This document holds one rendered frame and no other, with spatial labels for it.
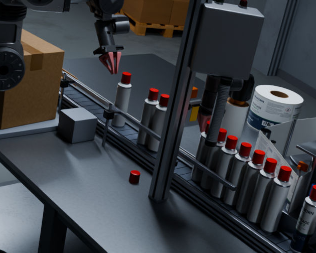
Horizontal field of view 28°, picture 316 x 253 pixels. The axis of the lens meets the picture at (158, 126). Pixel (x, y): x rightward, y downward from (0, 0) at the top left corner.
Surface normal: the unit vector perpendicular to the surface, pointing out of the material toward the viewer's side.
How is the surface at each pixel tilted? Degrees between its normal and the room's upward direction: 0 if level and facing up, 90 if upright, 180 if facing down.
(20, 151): 0
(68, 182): 0
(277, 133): 90
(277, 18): 90
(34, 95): 90
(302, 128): 90
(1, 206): 0
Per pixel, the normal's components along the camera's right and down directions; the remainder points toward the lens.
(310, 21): -0.86, 0.04
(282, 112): 0.07, 0.41
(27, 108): 0.71, 0.40
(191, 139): 0.19, -0.90
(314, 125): 0.55, 0.43
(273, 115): -0.30, 0.32
